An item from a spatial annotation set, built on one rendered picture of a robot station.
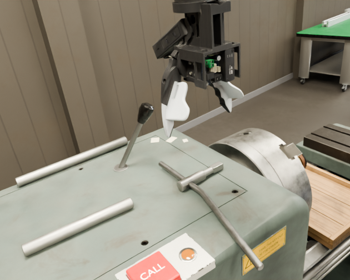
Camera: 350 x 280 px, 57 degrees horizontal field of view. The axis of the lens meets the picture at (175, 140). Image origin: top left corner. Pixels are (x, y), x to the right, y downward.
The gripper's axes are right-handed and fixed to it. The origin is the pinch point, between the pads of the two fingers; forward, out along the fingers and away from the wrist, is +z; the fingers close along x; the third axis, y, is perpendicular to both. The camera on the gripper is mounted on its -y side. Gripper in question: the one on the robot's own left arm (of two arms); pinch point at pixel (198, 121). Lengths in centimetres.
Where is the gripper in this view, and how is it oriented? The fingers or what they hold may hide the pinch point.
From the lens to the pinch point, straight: 57.2
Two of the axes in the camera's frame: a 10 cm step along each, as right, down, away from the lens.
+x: 8.2, -3.4, 4.6
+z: 1.1, 8.8, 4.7
